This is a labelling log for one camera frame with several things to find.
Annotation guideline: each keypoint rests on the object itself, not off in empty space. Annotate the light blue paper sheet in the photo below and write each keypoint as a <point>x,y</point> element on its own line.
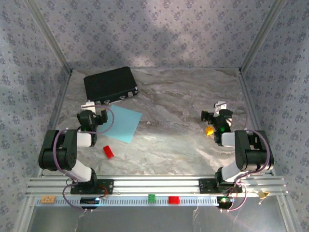
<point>125,123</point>

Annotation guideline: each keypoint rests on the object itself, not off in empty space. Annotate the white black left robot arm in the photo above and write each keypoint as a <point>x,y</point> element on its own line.
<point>84,140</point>

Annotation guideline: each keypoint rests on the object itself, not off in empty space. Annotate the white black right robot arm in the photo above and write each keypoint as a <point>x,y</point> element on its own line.
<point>228,139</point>

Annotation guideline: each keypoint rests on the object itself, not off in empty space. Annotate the square red toy brick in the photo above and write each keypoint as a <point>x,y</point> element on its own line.
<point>174,200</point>

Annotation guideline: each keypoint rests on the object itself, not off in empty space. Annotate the yellow cube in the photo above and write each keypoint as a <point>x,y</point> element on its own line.
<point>209,130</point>

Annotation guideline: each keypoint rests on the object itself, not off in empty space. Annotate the black hard case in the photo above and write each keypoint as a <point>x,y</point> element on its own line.
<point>106,82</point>

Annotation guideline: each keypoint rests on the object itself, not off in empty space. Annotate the long red toy brick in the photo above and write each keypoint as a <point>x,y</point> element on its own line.
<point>108,152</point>

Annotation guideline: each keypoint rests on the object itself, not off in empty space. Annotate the small gold triangular piece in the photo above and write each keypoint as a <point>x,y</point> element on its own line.
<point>263,194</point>

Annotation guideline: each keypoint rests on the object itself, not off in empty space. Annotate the orange toy brick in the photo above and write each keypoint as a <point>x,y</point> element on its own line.
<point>47,199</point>

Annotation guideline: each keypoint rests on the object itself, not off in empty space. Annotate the green toy brick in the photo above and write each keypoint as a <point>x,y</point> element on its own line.
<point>151,198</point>

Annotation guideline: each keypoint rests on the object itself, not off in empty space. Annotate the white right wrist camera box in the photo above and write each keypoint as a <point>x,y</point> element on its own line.
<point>218,106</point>

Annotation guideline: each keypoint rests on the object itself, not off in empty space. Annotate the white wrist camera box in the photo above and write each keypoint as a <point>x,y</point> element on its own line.
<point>218,106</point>
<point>88,105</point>

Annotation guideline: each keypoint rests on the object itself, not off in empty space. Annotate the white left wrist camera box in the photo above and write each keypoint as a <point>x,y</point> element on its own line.
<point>88,105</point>

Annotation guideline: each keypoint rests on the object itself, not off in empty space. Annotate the aluminium side rail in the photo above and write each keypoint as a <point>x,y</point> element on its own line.
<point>59,108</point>
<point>247,91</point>

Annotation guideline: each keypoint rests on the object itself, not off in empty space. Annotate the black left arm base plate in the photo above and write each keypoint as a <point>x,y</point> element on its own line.
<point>108,186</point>

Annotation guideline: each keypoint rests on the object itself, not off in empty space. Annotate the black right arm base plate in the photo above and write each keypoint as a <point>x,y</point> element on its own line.
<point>205,186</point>

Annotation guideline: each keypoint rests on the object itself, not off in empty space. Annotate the aluminium mounting rail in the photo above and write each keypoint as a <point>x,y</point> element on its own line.
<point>157,184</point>

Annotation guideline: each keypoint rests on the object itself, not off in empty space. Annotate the aluminium corner post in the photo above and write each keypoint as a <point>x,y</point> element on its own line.
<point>261,36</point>
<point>51,36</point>

